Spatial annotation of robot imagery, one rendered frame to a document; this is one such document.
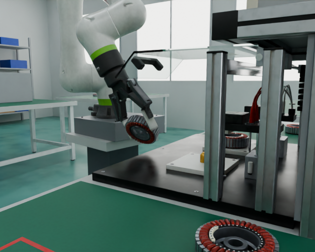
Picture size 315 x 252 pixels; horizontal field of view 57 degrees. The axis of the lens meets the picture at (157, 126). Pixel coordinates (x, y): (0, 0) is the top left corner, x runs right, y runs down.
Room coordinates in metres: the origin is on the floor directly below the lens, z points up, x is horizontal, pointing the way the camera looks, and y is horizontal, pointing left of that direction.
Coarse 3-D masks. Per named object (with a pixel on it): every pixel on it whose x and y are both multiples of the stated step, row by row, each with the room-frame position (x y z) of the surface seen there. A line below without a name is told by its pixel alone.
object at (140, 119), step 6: (132, 120) 0.90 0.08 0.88; (138, 120) 0.90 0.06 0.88; (144, 120) 0.89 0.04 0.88; (126, 126) 0.92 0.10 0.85; (132, 126) 0.92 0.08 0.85; (138, 126) 0.90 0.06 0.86; (144, 126) 0.89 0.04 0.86; (132, 132) 0.94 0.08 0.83; (138, 132) 0.94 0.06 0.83; (144, 132) 0.92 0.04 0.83; (150, 132) 0.90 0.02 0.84; (156, 132) 0.91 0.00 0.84; (138, 138) 0.95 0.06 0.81; (144, 138) 0.94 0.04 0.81; (150, 138) 0.92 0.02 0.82
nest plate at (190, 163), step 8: (176, 160) 0.78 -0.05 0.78; (184, 160) 0.78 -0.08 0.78; (192, 160) 0.78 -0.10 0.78; (232, 160) 0.78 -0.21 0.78; (168, 168) 0.74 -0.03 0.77; (176, 168) 0.72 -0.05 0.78; (184, 168) 0.71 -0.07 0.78; (192, 168) 0.70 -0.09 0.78; (200, 168) 0.70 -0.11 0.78; (224, 168) 0.70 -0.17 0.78
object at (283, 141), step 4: (280, 136) 0.90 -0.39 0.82; (284, 136) 0.91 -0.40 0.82; (280, 140) 0.85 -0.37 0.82; (284, 140) 0.85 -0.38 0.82; (280, 144) 0.85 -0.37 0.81; (284, 144) 0.86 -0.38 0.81; (280, 148) 0.85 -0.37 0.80; (284, 148) 0.86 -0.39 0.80; (280, 152) 0.85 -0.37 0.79; (284, 152) 0.87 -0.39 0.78; (280, 156) 0.85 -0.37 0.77
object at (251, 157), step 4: (252, 152) 0.70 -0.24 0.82; (248, 156) 0.67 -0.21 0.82; (252, 156) 0.66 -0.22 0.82; (256, 156) 0.66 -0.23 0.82; (248, 160) 0.66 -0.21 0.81; (252, 160) 0.66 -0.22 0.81; (256, 160) 0.65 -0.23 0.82; (256, 164) 0.65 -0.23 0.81; (244, 168) 0.67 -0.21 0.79; (256, 168) 0.65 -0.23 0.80; (244, 172) 0.67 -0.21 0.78; (252, 172) 0.66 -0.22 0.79; (256, 172) 0.65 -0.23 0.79; (244, 176) 0.67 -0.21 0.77; (248, 176) 0.66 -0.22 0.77; (252, 176) 0.66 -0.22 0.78
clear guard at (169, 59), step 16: (176, 48) 0.61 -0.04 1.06; (192, 48) 0.59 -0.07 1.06; (208, 48) 0.57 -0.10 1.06; (224, 48) 0.57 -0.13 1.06; (240, 48) 0.57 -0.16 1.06; (256, 48) 0.57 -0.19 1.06; (128, 64) 0.69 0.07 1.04; (144, 64) 0.74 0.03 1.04; (160, 64) 0.80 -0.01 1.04; (176, 64) 0.87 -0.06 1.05
